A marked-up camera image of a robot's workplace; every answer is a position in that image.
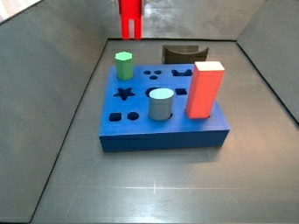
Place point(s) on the light blue cylinder peg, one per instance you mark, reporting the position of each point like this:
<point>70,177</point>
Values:
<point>161,104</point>

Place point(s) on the blue foam shape-sorter block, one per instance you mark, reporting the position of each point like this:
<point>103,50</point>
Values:
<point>143,116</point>

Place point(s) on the tall red square peg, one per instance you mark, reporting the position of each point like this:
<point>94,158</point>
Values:
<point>203,89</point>

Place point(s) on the black curved fixture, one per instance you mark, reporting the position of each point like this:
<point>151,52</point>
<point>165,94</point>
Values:
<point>183,54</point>

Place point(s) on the green hexagonal peg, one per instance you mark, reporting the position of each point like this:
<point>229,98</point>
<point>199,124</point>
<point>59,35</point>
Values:
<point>125,65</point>

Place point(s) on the red two-pronged square-circle object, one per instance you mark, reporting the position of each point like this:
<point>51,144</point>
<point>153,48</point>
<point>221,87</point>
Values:
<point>130,11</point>

